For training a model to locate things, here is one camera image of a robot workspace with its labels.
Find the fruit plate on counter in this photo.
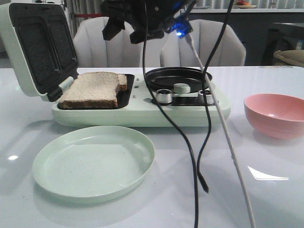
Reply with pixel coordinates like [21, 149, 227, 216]
[234, 0, 257, 9]

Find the green breakfast maker base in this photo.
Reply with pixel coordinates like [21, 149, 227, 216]
[52, 74, 220, 127]

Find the blue lit camera module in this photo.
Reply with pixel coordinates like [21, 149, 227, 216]
[168, 13, 193, 38]

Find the silver control knob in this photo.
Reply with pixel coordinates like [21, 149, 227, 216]
[155, 89, 172, 105]
[197, 90, 214, 105]

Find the white cabinet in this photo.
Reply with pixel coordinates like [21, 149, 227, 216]
[136, 27, 169, 67]

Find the pink plastic bowl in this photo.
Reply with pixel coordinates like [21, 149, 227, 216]
[244, 94, 304, 140]

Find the right grey upholstered chair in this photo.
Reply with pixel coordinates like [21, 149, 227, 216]
[160, 19, 246, 67]

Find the left grey upholstered chair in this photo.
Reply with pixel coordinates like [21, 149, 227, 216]
[73, 17, 142, 67]

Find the white cable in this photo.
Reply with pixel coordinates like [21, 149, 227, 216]
[186, 33, 257, 228]

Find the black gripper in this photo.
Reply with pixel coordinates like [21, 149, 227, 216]
[100, 0, 190, 44]

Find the grey upholstered chair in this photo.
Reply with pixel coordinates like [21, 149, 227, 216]
[73, 17, 142, 67]
[160, 19, 246, 67]

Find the green round pan knob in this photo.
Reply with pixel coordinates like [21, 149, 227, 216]
[173, 83, 191, 94]

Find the green breakfast maker lid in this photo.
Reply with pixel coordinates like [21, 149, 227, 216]
[0, 2, 78, 102]

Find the left silver control knob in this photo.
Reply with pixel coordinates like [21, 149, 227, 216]
[155, 89, 172, 105]

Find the tan cushion at right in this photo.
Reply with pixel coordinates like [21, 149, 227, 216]
[273, 50, 304, 67]

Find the black round frying pan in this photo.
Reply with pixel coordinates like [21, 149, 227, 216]
[145, 67, 204, 93]

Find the right silver control knob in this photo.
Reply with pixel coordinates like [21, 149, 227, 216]
[197, 90, 214, 105]

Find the black cable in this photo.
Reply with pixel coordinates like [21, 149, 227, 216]
[142, 0, 236, 228]

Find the white bread slice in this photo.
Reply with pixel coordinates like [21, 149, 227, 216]
[58, 72, 120, 109]
[118, 74, 128, 91]

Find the light green round plate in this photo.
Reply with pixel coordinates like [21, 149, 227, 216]
[32, 126, 155, 203]

